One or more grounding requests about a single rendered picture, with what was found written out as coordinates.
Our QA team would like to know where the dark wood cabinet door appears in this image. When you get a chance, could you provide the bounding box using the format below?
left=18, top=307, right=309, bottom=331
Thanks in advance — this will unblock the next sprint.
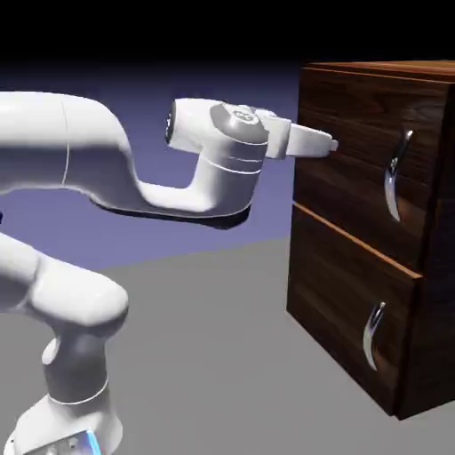
left=285, top=203, right=424, bottom=418
left=292, top=67, right=451, bottom=275

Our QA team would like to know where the curved silver door handle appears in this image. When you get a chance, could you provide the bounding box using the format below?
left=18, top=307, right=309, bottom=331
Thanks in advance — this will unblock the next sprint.
left=383, top=129, right=414, bottom=223
left=362, top=301, right=387, bottom=371

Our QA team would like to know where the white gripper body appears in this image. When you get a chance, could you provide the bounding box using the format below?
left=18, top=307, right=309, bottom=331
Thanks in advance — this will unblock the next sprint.
left=286, top=122, right=334, bottom=158

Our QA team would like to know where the dark wood cabinet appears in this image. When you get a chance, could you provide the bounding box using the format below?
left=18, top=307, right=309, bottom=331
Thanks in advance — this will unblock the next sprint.
left=285, top=60, right=455, bottom=421

